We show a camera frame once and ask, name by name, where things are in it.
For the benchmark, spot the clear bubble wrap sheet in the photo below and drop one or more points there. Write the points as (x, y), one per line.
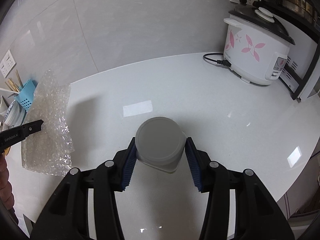
(49, 150)

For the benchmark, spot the wooden chopsticks bundle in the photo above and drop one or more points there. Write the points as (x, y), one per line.
(15, 87)

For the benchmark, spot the blue utensil holder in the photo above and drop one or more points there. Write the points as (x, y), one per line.
(26, 94)

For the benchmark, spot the person's left hand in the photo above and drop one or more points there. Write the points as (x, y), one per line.
(6, 194)

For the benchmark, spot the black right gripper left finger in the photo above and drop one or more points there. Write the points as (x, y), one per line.
(128, 162)

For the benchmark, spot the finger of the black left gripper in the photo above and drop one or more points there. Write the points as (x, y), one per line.
(32, 127)

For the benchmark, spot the white wall socket left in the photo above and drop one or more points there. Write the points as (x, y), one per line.
(7, 64)

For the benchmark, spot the white floral rice cooker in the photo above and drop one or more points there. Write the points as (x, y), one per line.
(257, 44)

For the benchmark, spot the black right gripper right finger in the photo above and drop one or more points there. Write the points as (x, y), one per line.
(199, 165)

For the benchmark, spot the white pill bottle green label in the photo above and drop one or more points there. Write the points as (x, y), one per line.
(160, 143)

